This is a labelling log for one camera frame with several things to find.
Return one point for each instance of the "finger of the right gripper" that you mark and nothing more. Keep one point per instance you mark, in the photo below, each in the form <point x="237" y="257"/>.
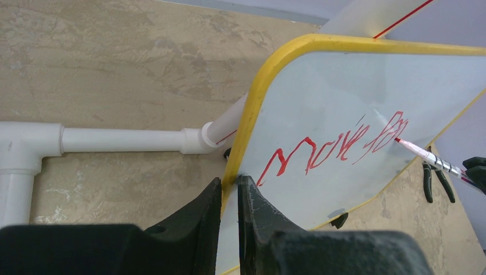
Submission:
<point x="475" y="170"/>

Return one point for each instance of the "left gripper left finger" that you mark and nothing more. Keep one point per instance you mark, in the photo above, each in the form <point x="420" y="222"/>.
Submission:
<point x="183" y="243"/>

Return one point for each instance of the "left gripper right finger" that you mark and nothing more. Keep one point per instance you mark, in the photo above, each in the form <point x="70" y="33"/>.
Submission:
<point x="272" y="244"/>

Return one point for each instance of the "red whiteboard marker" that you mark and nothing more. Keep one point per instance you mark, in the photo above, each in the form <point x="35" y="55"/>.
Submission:
<point x="436" y="161"/>

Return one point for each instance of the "yellow framed whiteboard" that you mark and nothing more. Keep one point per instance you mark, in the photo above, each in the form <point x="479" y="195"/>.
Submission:
<point x="319" y="127"/>

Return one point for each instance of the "left black whiteboard foot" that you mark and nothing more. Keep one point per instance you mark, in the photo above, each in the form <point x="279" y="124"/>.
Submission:
<point x="339" y="221"/>

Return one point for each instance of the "white PVC pipe frame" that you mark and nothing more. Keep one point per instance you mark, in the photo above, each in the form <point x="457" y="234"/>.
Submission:
<point x="24" y="144"/>

